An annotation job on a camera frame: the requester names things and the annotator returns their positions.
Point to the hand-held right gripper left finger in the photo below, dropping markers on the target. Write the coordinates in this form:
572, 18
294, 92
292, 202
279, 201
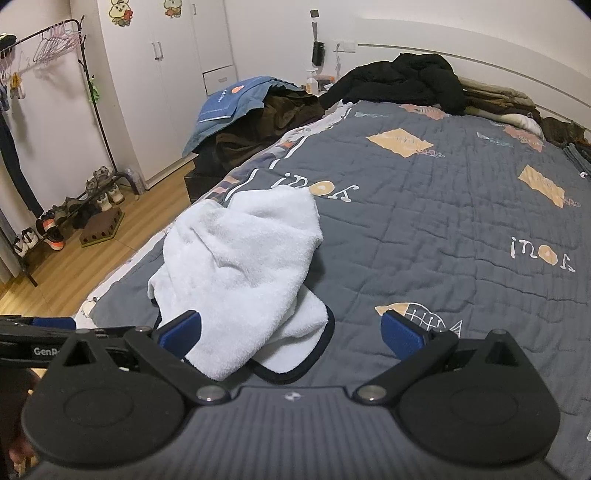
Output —
180, 334

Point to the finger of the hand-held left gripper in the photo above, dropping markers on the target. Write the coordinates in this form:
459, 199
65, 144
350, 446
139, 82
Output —
55, 324

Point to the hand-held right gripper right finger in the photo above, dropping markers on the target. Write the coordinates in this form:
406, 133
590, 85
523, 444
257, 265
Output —
401, 337

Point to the white fleece blanket black trim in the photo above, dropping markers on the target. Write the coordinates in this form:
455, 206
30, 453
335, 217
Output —
240, 267

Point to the black clothes rack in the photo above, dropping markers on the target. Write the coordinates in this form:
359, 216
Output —
101, 115

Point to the row of folded clothes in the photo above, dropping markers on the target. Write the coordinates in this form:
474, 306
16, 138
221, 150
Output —
581, 157

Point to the pink clothes hangers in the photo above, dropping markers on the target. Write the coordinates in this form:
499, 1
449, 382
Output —
48, 50

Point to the brown hexagonal cardboard box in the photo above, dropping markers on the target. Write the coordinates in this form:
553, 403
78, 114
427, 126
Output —
99, 230

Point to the grey quilted printed bedspread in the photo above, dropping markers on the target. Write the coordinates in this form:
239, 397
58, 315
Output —
415, 207

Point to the row of shoes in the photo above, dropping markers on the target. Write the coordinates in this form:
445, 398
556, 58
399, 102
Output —
111, 194

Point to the black storage box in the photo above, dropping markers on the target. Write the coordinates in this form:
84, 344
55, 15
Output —
198, 182

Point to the hanging dark trousers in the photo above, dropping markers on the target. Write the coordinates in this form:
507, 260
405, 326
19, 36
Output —
16, 170

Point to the blue quilted blanket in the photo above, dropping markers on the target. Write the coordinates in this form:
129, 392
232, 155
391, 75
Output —
226, 106

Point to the dark brown fleece clothing pile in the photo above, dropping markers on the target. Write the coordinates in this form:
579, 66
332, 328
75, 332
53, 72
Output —
272, 120

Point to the white wardrobe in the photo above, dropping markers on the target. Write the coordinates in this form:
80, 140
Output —
157, 101

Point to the small green hanging cloth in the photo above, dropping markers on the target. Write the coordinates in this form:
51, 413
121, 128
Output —
95, 90

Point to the cream rolled cloth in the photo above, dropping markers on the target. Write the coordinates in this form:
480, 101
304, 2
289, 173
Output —
512, 121

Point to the folded beige brown blankets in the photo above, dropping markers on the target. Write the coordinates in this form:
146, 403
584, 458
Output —
498, 99

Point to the black puffer jacket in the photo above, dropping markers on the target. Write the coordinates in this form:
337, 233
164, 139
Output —
401, 78

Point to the tabby cat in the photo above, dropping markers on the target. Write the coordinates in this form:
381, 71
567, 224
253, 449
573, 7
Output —
561, 129

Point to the clear spray bottle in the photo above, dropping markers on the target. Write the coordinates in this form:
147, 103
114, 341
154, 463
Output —
311, 84

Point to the white headboard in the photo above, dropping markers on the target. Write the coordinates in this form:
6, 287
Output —
508, 69

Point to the black hairbrush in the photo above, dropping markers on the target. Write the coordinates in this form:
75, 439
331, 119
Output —
317, 54

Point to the cartoon wardrobe sticker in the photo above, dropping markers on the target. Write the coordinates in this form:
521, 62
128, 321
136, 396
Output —
173, 8
120, 13

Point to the white wall switch plate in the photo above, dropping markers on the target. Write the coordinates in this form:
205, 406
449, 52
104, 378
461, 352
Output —
346, 46

